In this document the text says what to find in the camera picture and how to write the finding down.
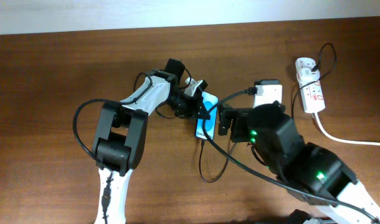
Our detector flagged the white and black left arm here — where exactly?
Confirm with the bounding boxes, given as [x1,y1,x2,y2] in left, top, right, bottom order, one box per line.
[92,58,208,223]

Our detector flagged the white power strip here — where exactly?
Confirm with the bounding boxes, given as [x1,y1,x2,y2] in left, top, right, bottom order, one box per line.
[295,57,325,114]

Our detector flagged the blue Galaxy smartphone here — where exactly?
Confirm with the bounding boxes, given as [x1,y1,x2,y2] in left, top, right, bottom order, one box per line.
[194,91,219,141]

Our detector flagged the white power strip cord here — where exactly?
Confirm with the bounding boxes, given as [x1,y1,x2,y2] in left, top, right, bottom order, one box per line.
[313,112,380,147]

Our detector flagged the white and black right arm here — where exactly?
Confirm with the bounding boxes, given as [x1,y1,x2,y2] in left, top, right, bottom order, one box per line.
[217,101,380,223]

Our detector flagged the white charger plug adapter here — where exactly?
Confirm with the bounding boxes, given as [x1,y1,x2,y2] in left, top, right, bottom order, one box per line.
[297,67,320,83]

